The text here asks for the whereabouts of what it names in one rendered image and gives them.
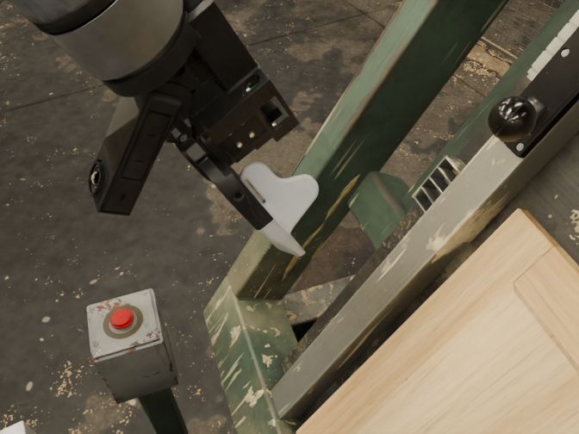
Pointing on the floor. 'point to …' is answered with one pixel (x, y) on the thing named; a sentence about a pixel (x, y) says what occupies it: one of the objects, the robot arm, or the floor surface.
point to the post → (164, 412)
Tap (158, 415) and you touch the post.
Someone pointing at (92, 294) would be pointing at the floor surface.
